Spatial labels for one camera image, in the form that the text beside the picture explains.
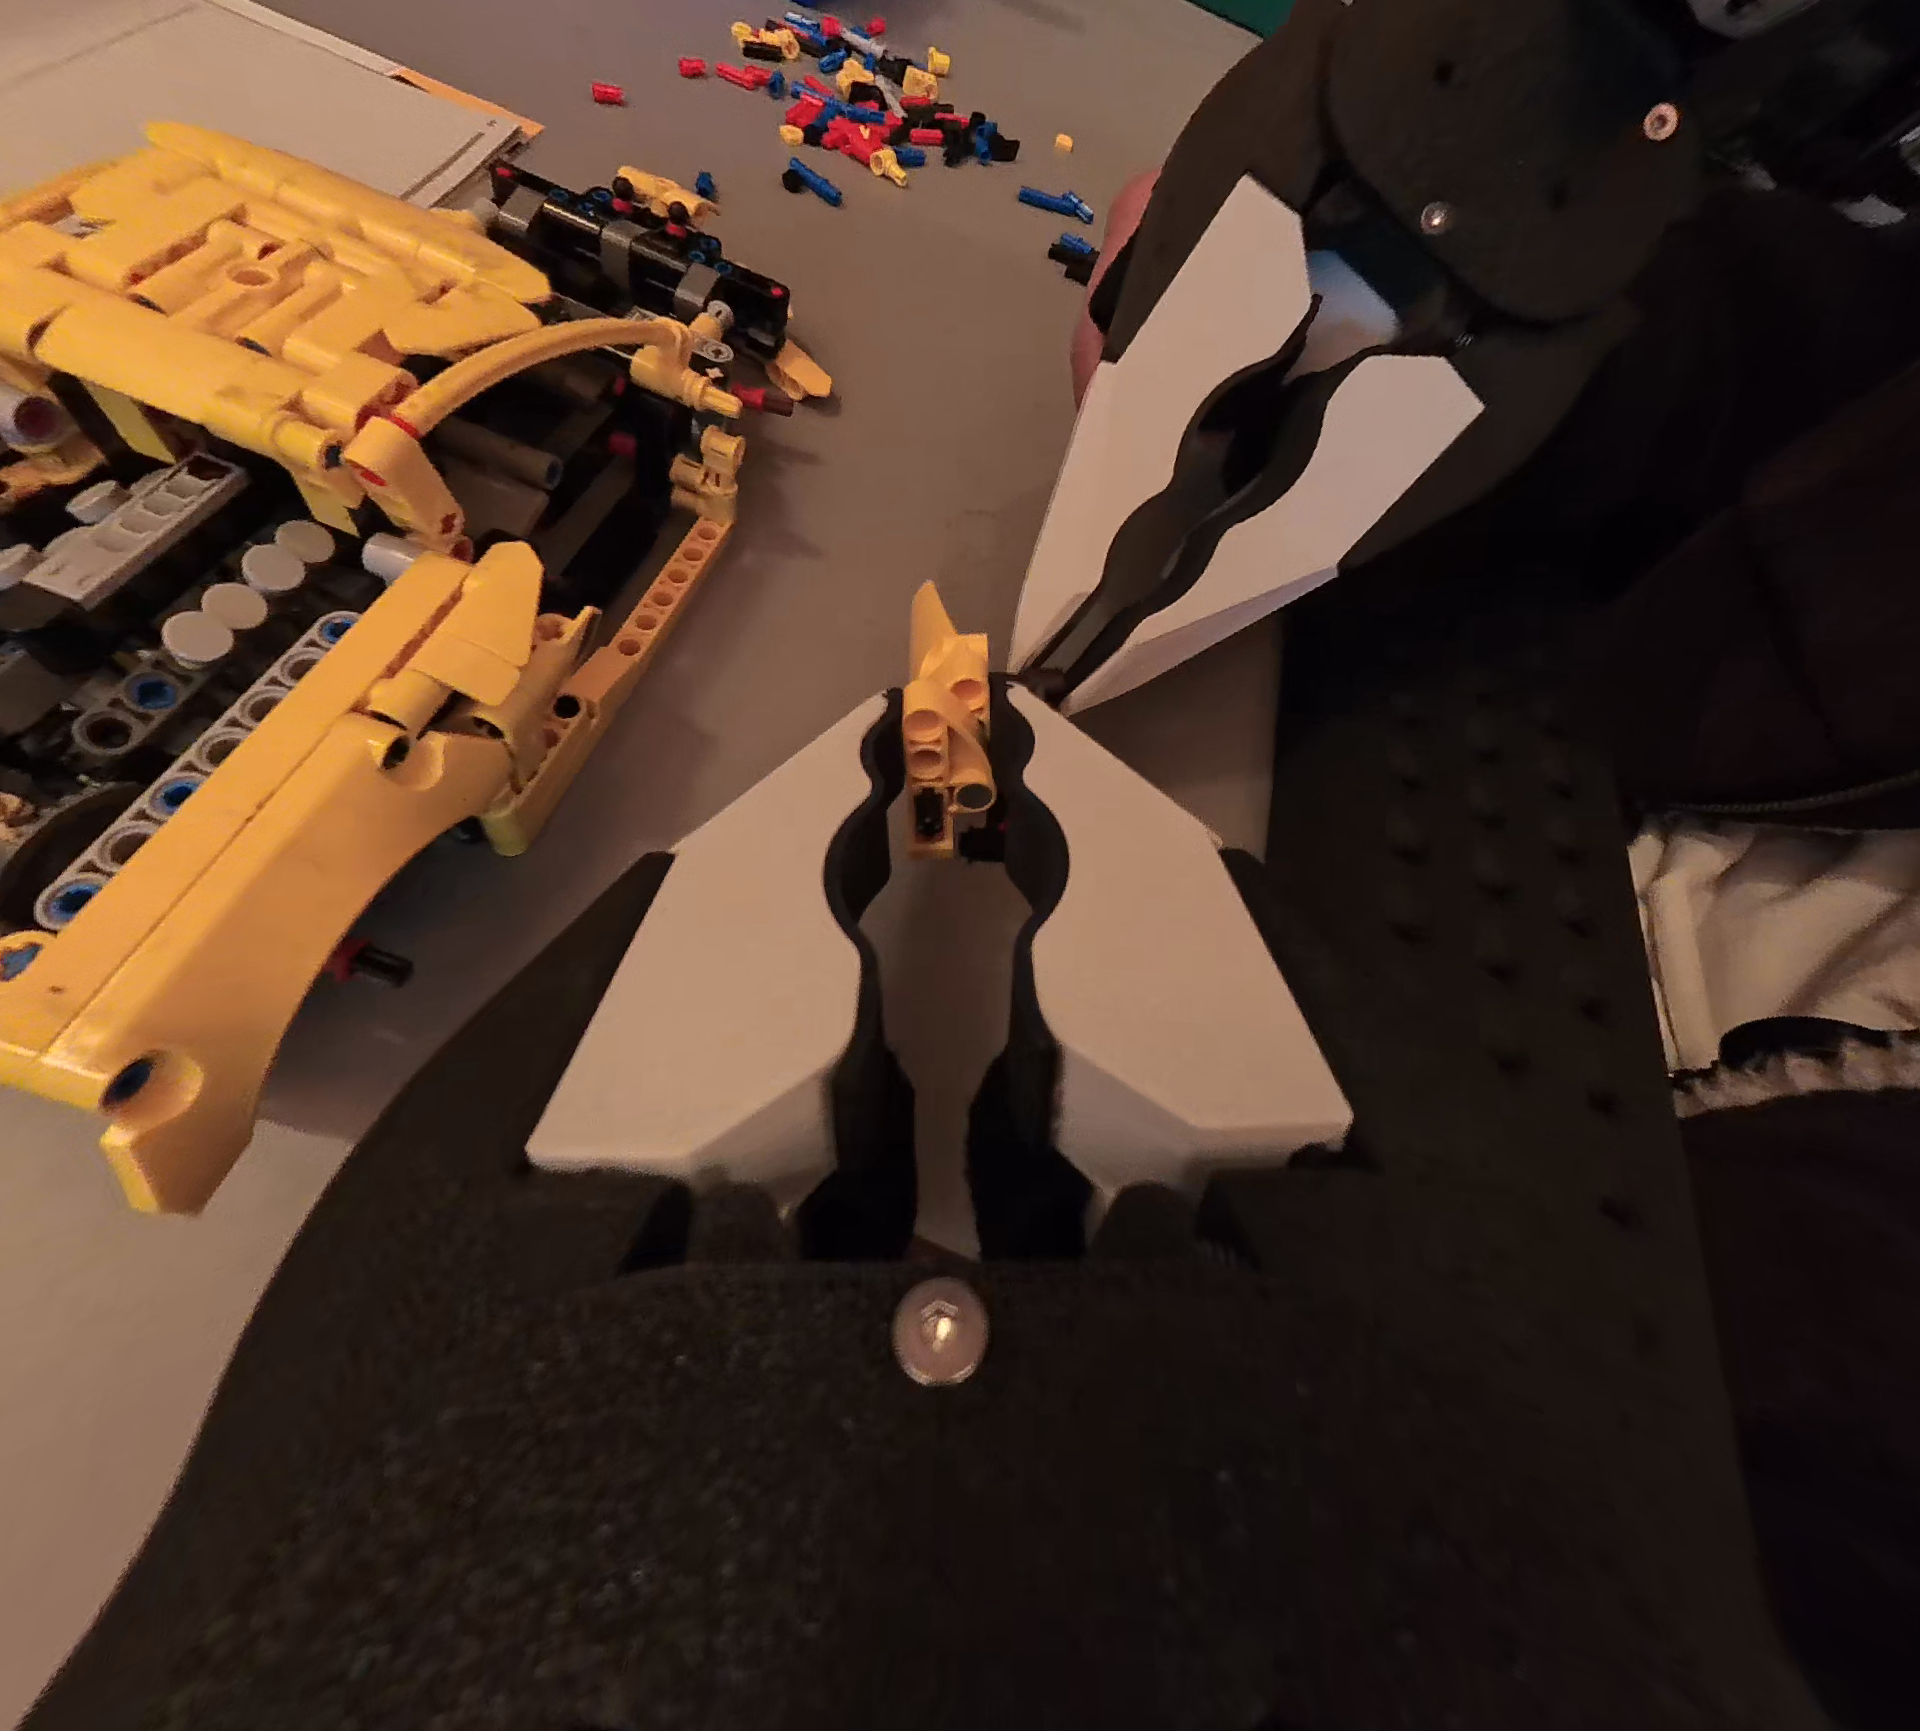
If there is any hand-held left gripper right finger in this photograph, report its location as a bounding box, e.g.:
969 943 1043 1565
991 697 1359 1254

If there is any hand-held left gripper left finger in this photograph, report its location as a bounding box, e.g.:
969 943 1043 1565
528 697 918 1259

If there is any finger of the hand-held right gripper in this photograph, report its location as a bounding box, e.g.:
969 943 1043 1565
1057 348 1490 714
1014 180 1322 684

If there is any thin yellow beam piece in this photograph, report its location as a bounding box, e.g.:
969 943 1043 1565
875 579 1011 862

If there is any yellow brick car model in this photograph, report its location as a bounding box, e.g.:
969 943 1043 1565
0 121 842 1216

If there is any person's right forearm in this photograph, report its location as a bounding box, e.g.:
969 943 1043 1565
1470 53 1920 833

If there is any grey desk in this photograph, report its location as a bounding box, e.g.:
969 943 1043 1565
0 0 1322 1731

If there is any person's right hand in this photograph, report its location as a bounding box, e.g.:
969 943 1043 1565
1073 167 1168 408

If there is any black perforated mat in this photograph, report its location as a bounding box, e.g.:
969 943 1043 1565
1260 621 1803 1731

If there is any pile of small coloured pieces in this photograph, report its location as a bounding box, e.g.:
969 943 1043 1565
492 0 1105 287

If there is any fleece-lined jacket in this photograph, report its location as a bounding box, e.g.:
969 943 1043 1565
1622 803 1920 1134

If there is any open instruction booklet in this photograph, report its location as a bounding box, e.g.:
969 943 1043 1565
0 0 548 218

